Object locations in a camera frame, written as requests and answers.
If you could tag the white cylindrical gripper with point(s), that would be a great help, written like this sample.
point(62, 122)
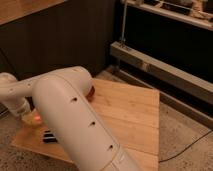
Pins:
point(20, 107)

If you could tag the orange pepper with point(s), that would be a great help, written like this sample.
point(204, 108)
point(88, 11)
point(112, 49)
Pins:
point(37, 119)

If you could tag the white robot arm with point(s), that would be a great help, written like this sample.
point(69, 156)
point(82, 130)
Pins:
point(59, 100)

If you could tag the black striped brush block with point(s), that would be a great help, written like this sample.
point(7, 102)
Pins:
point(48, 137)

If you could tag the brown red bowl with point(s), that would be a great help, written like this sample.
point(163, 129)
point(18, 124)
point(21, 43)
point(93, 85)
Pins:
point(91, 93)

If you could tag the metal upright pole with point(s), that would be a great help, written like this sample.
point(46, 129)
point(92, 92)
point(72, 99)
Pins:
point(124, 23)

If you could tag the metal shelf rail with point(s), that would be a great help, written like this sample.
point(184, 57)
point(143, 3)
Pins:
point(180, 79)

